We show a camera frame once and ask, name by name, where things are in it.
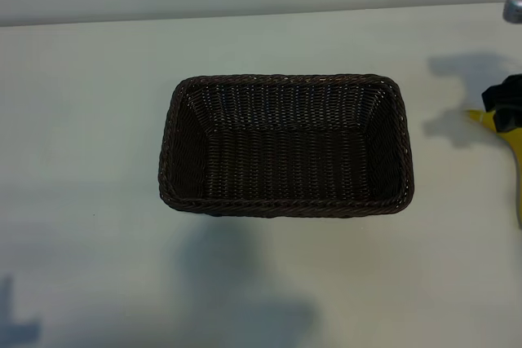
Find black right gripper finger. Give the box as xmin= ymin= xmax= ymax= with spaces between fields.
xmin=492 ymin=112 xmax=520 ymax=134
xmin=482 ymin=74 xmax=522 ymax=115

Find yellow banana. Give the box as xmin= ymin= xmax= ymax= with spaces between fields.
xmin=463 ymin=108 xmax=522 ymax=230

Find dark brown woven basket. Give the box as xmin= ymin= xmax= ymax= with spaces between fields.
xmin=157 ymin=73 xmax=415 ymax=218

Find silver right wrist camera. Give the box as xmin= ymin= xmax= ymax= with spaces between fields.
xmin=502 ymin=0 xmax=522 ymax=23

